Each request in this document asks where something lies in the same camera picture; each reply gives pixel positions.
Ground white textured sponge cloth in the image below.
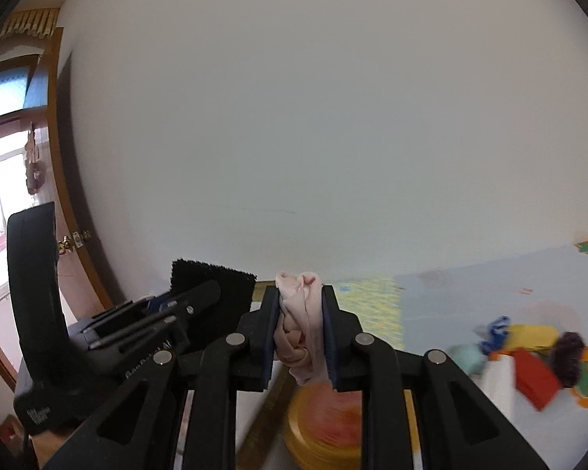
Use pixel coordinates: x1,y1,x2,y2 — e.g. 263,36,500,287
480,354,516,421

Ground purple knitted scrunchie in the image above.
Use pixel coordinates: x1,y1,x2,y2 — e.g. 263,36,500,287
549,332,585,388

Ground black fuzzy cloth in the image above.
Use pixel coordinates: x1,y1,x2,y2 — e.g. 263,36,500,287
171,259,257,352

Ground pink cloth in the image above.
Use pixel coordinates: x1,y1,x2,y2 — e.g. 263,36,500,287
274,273,328,386

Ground yellow cloth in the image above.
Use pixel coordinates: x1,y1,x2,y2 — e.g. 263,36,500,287
503,325,560,352

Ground teal soft object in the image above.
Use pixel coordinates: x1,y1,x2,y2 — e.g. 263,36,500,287
447,344,486,376

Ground red felt block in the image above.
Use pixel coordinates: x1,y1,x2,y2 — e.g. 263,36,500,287
511,349,562,410

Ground yellow round lidded container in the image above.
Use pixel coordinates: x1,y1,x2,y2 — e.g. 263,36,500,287
283,382,362,470

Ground yellow blue tissue pack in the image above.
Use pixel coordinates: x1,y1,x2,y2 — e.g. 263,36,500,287
333,277,403,350

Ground persimmon print tablecloth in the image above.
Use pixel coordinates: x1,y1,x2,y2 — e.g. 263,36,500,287
396,245,588,469

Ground gold metal tin box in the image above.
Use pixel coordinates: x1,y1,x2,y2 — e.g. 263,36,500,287
236,363,301,469

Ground brown hanging ornament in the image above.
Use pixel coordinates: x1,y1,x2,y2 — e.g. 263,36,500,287
24,122,45,195

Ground wooden door frame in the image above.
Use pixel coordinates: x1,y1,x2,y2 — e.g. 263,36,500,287
0,29,112,387

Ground brass door handle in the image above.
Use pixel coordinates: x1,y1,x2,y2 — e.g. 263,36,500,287
57,230,93,256

